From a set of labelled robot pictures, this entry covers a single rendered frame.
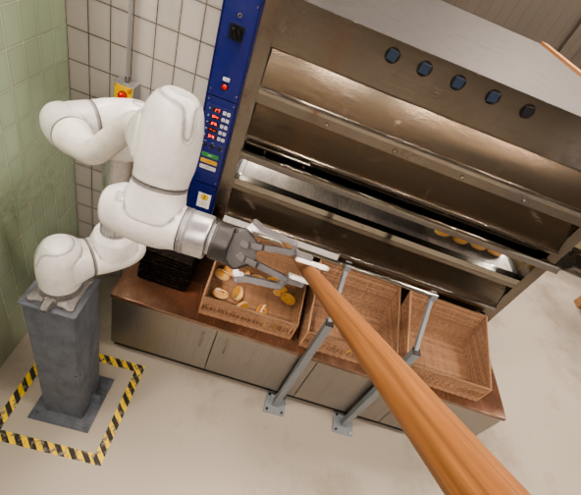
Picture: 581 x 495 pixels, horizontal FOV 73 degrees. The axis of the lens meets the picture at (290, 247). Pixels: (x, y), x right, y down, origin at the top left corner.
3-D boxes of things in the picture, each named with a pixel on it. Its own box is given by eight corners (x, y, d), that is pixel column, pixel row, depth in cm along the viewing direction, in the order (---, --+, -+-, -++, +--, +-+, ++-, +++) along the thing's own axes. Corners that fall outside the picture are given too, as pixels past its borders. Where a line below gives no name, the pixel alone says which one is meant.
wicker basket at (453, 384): (389, 312, 270) (409, 287, 252) (462, 337, 276) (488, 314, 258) (392, 376, 234) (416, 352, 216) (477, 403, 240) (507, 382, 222)
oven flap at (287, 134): (246, 137, 201) (258, 97, 194) (552, 252, 220) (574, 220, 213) (245, 138, 197) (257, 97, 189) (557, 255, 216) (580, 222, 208)
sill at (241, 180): (236, 177, 226) (237, 172, 223) (513, 278, 245) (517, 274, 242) (233, 183, 221) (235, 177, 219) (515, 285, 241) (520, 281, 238)
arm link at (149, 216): (167, 263, 73) (184, 199, 69) (83, 236, 72) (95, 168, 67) (183, 242, 83) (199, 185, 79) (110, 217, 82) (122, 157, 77)
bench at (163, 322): (144, 286, 292) (151, 230, 253) (440, 381, 318) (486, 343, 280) (107, 351, 250) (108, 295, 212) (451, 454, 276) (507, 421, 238)
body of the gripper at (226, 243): (220, 217, 81) (263, 232, 82) (206, 256, 81) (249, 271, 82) (216, 218, 73) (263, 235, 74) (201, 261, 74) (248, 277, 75)
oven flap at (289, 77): (260, 88, 184) (273, 43, 177) (590, 217, 203) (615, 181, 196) (259, 88, 180) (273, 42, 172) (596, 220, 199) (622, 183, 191)
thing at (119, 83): (119, 94, 196) (120, 75, 190) (139, 102, 197) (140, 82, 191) (112, 100, 191) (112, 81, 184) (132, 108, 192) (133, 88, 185)
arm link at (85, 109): (44, 111, 97) (102, 109, 105) (26, 90, 107) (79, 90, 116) (53, 161, 104) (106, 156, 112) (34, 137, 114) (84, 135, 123)
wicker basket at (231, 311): (218, 254, 257) (226, 224, 239) (299, 280, 264) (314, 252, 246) (195, 313, 221) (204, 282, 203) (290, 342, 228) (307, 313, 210)
